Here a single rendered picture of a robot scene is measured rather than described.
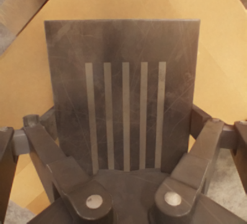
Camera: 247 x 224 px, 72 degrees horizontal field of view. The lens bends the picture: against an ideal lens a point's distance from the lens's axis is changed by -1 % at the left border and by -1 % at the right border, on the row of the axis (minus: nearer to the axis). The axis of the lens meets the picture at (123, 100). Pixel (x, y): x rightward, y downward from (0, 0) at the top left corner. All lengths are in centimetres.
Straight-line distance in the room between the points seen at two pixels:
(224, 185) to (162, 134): 159
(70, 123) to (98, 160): 5
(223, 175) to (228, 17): 148
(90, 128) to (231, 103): 21
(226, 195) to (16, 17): 195
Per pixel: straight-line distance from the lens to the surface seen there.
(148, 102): 16
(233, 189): 183
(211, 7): 30
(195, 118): 17
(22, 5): 113
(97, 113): 16
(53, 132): 17
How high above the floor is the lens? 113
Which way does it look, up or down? 74 degrees down
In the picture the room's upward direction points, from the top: 174 degrees clockwise
